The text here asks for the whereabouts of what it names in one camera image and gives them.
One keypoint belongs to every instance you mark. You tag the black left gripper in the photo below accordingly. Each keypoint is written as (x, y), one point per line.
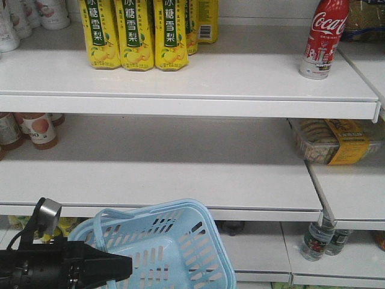
(62, 264)

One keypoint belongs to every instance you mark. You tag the light blue plastic basket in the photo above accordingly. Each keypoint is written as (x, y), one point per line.
(172, 245)

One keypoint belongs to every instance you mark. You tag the red coca-cola aluminium bottle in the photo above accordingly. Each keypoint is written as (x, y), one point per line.
(326, 29)

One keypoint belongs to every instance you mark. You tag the orange juice bottle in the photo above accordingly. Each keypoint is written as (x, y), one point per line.
(41, 130)
(11, 136)

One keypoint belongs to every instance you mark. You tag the orange juice bottle front right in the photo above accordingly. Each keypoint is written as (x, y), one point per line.
(11, 136)

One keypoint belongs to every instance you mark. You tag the white metal shelving unit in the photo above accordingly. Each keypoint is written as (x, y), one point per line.
(216, 131)

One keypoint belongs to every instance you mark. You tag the clear water bottle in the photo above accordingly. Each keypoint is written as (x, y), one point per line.
(315, 240)

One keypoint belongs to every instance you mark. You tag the yellow pear drink bottle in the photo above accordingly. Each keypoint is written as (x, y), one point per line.
(136, 34)
(101, 34)
(170, 35)

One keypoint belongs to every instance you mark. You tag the clear cookie tray yellow label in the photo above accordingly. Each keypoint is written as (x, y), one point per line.
(336, 141)

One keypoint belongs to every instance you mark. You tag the white peach drink bottle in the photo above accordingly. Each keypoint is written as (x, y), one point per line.
(53, 14)
(9, 39)

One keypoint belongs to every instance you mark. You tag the brown snack bag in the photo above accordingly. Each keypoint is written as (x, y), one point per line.
(365, 22)

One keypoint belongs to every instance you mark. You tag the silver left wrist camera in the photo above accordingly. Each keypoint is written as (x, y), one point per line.
(48, 216)

